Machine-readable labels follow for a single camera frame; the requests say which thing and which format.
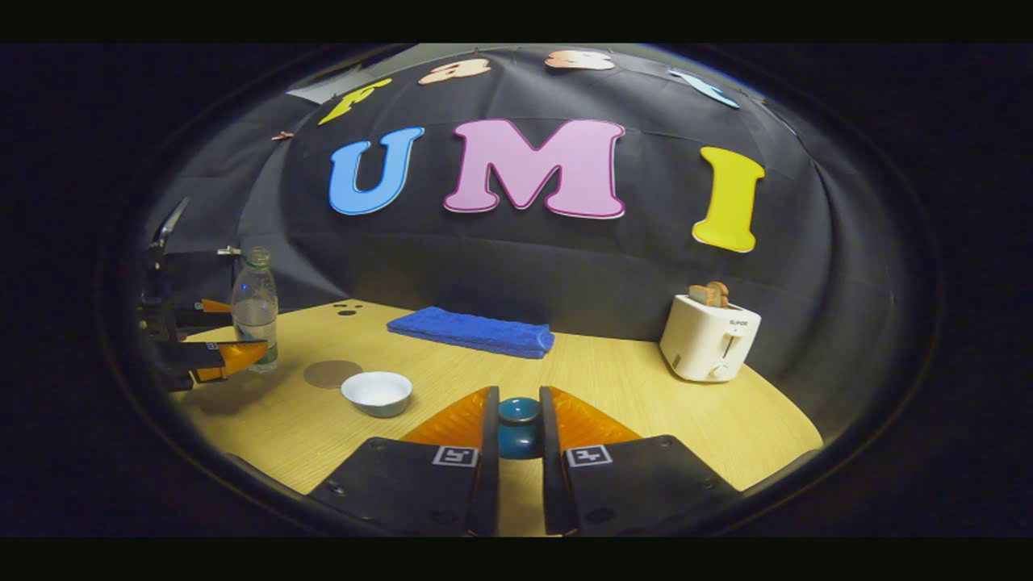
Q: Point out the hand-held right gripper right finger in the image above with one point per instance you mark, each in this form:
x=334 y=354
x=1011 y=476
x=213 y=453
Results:
x=553 y=492

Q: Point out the black backdrop cloth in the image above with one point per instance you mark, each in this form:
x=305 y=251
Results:
x=500 y=258

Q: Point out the clear plastic water bottle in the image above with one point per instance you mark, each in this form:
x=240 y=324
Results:
x=255 y=311

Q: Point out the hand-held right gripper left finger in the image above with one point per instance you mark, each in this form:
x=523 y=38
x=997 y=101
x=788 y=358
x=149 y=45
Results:
x=488 y=492

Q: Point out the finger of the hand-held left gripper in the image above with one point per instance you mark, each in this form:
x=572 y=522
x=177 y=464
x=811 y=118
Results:
x=206 y=313
x=234 y=355

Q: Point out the white teacup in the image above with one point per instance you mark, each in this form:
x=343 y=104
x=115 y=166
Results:
x=377 y=393

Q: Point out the white toaster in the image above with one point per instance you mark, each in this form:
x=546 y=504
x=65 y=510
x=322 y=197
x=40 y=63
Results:
x=702 y=343

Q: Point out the blue folded towel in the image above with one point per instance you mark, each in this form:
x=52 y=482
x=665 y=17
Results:
x=472 y=332

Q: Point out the round brown coaster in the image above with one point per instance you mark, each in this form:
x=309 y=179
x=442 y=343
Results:
x=327 y=374

